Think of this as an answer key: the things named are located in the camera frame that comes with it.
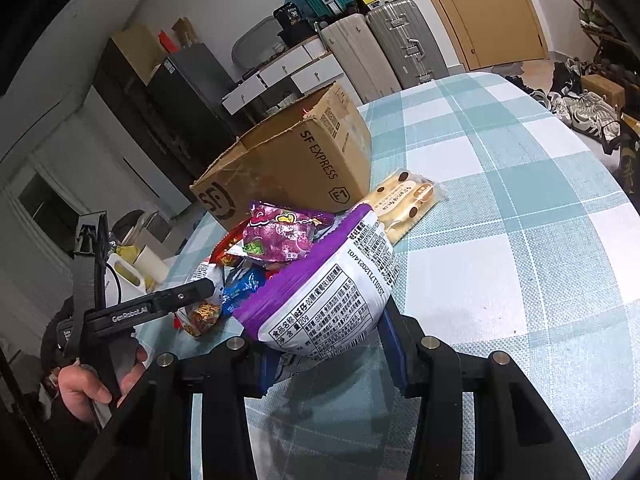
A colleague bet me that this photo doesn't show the black refrigerator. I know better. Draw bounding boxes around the black refrigerator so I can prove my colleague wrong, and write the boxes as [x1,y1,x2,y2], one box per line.
[148,44,248,176]

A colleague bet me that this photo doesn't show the white orange snack bag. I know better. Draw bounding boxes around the white orange snack bag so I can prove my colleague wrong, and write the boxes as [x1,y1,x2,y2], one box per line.
[175,258,224,338]

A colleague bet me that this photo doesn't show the white drawer desk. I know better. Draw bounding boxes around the white drawer desk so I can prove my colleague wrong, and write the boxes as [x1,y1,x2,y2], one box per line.
[221,36,361,115]

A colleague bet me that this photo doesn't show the silver suitcase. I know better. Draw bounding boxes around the silver suitcase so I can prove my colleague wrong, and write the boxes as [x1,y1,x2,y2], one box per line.
[366,0,449,89]

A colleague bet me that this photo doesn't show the blue Oreo packet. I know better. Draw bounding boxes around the blue Oreo packet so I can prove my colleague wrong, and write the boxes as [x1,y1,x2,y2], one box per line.
[221,264,266,318]

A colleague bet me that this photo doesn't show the beige suitcase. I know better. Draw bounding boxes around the beige suitcase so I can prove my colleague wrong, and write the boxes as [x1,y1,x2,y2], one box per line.
[320,13,401,103]

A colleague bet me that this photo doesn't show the red snack bag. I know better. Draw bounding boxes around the red snack bag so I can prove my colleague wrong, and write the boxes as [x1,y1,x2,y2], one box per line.
[209,219,250,268]

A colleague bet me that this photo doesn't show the wooden door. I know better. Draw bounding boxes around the wooden door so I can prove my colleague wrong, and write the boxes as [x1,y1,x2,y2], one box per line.
[431,0,548,70]

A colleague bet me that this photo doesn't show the left hand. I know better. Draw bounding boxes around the left hand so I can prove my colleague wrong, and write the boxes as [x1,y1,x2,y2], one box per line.
[56,346,150,424]

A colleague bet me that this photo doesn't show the small cardboard box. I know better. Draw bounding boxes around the small cardboard box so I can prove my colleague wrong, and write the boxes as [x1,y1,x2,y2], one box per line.
[582,74,626,110]

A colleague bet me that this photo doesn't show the purple candy bag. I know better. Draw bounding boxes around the purple candy bag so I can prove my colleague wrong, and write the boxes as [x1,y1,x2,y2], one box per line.
[242,200,335,263]

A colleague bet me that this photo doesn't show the SF Express cardboard box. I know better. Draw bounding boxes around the SF Express cardboard box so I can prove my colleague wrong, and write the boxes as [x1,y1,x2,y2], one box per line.
[191,82,372,230]

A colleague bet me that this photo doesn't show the beige cookie snack pack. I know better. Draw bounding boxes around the beige cookie snack pack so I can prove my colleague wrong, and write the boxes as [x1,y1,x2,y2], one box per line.
[361,169,442,245]

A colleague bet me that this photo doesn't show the white jug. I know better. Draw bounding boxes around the white jug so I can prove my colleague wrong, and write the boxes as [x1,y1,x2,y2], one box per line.
[104,252,146,308]

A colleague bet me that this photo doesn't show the plaid tablecloth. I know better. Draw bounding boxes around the plaid tablecloth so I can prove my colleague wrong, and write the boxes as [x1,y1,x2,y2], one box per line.
[134,71,640,480]

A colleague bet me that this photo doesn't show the white sneakers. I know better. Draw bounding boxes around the white sneakers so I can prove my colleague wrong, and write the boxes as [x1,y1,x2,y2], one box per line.
[548,91,620,142]

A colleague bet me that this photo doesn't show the purple white snack bag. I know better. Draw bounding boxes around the purple white snack bag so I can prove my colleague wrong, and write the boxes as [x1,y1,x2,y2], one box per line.
[232,201,402,395]

